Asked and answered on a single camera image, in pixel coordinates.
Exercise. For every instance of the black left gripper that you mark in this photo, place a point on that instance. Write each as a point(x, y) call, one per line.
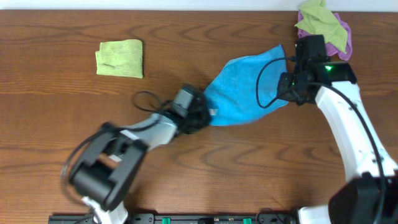
point(204, 107)

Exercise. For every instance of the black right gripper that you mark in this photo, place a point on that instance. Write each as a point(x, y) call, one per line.
point(284, 79)

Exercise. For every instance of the blue microfiber cloth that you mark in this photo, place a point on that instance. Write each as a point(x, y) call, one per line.
point(245, 89)

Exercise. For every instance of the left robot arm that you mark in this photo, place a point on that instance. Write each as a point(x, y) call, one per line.
point(103, 167)

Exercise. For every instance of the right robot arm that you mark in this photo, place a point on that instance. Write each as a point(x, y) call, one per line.
point(370, 192)

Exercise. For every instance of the olive green crumpled cloth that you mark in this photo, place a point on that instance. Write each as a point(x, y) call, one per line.
point(314, 18)

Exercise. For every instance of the folded green cloth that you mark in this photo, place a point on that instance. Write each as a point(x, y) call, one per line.
point(122, 58)

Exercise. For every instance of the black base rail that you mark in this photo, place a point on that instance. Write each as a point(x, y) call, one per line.
point(148, 218)

